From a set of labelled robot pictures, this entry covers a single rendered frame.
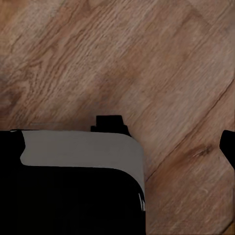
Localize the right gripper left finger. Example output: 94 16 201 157
0 130 25 189

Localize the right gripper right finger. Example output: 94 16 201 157
219 130 235 169

